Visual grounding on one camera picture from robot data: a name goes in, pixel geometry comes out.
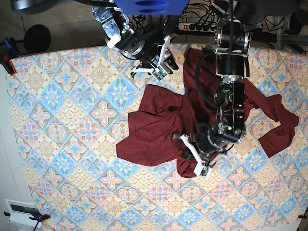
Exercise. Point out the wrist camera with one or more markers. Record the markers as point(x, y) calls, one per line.
point(201, 170)
point(159, 74)

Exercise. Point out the patterned tablecloth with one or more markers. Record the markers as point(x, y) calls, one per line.
point(69, 110)

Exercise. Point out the black round stool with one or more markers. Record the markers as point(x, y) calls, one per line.
point(37, 39)

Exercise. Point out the table clamp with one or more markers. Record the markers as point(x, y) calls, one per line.
point(5, 60)
point(303, 216)
point(36, 217)

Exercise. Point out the white wall outlet box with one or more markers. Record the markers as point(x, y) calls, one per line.
point(20, 212)

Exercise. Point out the lower left table clamp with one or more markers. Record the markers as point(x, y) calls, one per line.
point(36, 217)

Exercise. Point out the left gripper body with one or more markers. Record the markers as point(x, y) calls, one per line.
point(205, 152)

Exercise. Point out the dark red t-shirt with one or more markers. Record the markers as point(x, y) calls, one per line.
point(163, 113)

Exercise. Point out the lower right table clamp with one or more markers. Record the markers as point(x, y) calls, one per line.
point(303, 216)

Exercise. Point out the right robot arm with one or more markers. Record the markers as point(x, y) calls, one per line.
point(114, 22)

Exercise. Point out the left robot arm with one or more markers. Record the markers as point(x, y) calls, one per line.
point(232, 66)

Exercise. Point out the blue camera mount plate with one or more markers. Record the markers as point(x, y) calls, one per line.
point(152, 7)

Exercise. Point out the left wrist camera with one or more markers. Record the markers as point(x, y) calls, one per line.
point(201, 170)

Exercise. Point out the upper left table clamp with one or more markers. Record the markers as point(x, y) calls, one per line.
point(5, 60)

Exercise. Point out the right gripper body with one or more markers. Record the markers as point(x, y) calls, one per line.
point(149, 54)

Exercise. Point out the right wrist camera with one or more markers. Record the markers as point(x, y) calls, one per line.
point(159, 74)

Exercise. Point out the white power strip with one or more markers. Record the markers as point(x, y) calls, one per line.
point(191, 27)

